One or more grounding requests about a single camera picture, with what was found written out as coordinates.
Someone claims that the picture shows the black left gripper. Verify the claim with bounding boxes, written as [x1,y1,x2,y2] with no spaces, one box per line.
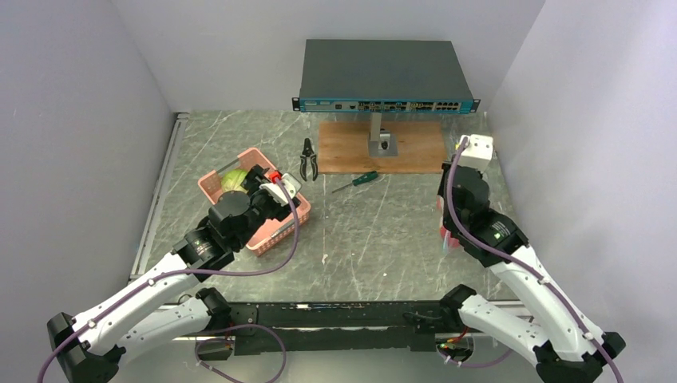
[232,164,300,250]

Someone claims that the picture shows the clear zip top bag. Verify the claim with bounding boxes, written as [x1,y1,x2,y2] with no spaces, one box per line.
[437,195,460,254]

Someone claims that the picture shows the red round fruit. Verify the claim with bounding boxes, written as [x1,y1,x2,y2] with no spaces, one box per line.
[437,196,453,251]

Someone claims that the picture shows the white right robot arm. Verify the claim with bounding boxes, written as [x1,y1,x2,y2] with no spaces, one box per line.
[438,162,626,382]

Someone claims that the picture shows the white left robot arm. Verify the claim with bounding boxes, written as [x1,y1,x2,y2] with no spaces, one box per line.
[37,165,301,382]

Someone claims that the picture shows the green cabbage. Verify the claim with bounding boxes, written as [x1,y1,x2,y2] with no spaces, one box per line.
[221,168,248,193]

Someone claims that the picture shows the pink plastic basket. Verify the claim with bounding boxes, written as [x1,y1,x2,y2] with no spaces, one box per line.
[197,148,295,256]

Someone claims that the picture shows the wooden board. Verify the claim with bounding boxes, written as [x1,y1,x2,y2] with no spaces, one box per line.
[318,121,448,174]

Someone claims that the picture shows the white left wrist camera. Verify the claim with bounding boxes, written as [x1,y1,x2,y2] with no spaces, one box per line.
[260,171,302,206]

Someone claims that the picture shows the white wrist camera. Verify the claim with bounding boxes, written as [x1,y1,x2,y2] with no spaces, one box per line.
[260,171,302,206]
[456,134,493,173]

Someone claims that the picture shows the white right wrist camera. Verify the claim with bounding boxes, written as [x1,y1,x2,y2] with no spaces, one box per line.
[456,134,493,173]

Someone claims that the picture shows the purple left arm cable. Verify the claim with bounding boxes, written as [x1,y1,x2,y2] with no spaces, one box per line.
[37,176,302,383]

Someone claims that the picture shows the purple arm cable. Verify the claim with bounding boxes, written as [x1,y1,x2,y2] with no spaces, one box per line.
[445,137,623,383]
[37,176,302,383]

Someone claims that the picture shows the black handled pliers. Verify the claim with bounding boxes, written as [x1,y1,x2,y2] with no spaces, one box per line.
[299,137,319,181]

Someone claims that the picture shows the aluminium frame rail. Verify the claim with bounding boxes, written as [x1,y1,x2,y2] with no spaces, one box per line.
[84,112,190,383]

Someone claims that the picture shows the green handled screwdriver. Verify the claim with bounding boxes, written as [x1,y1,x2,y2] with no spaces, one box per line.
[333,171,379,193]

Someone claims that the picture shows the metal stand post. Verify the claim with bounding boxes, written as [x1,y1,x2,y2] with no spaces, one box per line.
[367,113,398,157]

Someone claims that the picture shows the grey network switch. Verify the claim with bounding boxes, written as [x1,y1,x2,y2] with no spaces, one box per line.
[292,39,481,114]

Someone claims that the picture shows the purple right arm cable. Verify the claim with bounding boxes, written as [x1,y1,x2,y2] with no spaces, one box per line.
[445,137,623,383]

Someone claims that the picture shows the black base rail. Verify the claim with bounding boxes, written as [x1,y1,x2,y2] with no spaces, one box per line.
[195,300,469,356]

